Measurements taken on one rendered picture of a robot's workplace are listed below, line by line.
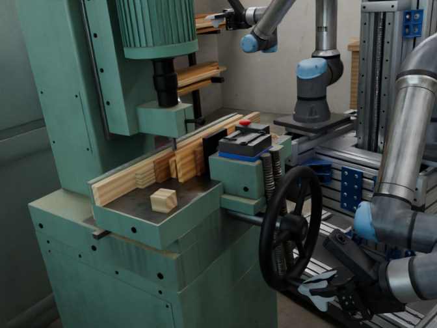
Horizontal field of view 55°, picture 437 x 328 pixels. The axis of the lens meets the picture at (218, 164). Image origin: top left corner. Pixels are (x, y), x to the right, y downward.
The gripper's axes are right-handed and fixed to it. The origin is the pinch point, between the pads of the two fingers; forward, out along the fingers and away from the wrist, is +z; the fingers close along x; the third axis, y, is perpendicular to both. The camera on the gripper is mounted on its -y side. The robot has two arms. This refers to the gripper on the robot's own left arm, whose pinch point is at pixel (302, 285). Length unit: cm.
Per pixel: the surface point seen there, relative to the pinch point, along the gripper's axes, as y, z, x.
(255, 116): -37, 24, 49
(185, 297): -7.8, 22.7, -11.4
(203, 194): -26.5, 12.3, -0.7
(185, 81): -100, 198, 225
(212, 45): -138, 232, 337
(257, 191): -21.1, 4.2, 6.9
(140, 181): -36.0, 24.7, -5.0
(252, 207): -18.5, 5.9, 4.8
